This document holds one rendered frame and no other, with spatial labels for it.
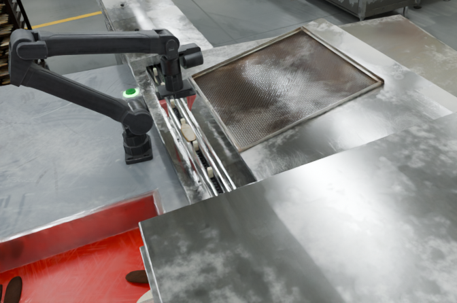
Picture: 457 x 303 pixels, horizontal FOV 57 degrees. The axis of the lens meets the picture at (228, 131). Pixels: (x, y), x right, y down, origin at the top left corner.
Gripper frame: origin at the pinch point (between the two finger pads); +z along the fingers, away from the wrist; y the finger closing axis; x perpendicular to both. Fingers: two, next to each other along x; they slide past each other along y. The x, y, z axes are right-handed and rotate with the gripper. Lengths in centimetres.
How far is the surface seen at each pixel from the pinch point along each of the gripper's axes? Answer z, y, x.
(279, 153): 1.1, -20.4, 33.0
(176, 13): 9, -29, -115
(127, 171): 10.3, 20.9, 10.0
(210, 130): 9.5, -9.4, 1.9
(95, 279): 11, 35, 46
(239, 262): -38, 13, 91
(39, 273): 11, 48, 38
